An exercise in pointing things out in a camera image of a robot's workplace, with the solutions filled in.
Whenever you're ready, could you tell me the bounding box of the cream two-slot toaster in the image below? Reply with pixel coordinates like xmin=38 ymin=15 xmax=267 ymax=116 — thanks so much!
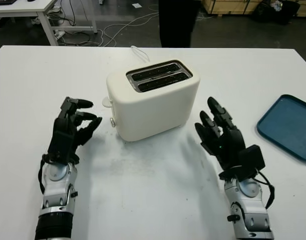
xmin=101 ymin=59 xmax=201 ymax=143

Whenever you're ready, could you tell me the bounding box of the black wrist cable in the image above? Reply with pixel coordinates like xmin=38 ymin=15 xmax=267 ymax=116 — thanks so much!
xmin=37 ymin=153 xmax=50 ymax=195
xmin=255 ymin=169 xmax=276 ymax=210

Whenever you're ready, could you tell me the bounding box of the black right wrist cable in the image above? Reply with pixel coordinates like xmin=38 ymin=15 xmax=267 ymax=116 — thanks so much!
xmin=255 ymin=169 xmax=276 ymax=210

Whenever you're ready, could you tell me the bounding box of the blue plastic tray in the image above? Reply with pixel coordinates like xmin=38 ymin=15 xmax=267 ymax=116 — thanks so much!
xmin=257 ymin=94 xmax=306 ymax=163

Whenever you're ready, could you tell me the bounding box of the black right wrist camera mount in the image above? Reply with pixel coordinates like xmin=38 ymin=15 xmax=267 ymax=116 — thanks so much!
xmin=238 ymin=144 xmax=266 ymax=181

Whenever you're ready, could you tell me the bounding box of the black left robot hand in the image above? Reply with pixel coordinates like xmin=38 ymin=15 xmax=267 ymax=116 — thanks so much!
xmin=55 ymin=96 xmax=103 ymax=165

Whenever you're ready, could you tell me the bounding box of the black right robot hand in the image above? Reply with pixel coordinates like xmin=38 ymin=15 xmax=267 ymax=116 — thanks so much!
xmin=194 ymin=96 xmax=247 ymax=180

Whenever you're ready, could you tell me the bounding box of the white floor cable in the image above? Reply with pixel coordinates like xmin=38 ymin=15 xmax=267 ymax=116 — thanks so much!
xmin=102 ymin=11 xmax=161 ymax=47

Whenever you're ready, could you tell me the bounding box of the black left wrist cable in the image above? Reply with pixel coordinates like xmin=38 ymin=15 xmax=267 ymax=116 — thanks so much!
xmin=37 ymin=153 xmax=50 ymax=195

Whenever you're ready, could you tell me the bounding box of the wooden crate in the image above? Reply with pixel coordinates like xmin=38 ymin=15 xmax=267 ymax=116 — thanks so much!
xmin=201 ymin=0 xmax=262 ymax=18

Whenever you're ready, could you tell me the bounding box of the person in black trousers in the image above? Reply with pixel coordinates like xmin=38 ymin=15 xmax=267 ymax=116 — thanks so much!
xmin=158 ymin=0 xmax=201 ymax=48

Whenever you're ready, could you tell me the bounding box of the white toaster power cord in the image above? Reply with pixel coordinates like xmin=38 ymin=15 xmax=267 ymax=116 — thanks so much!
xmin=130 ymin=45 xmax=151 ymax=63

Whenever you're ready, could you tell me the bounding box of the white desk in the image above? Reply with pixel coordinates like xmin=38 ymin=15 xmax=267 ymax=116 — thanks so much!
xmin=0 ymin=0 xmax=98 ymax=47

